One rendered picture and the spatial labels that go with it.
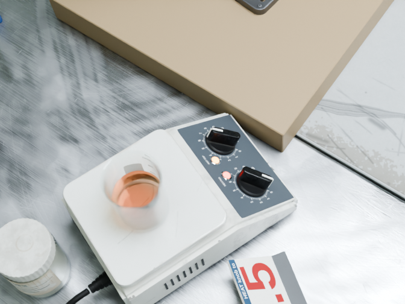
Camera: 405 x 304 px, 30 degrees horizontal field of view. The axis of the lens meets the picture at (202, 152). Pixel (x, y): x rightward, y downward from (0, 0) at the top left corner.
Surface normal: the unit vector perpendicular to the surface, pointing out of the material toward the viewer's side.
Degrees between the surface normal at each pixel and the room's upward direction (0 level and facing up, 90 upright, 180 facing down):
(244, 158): 30
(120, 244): 0
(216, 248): 90
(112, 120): 0
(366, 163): 0
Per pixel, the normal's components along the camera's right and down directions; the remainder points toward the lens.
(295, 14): -0.08, -0.43
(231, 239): 0.54, 0.74
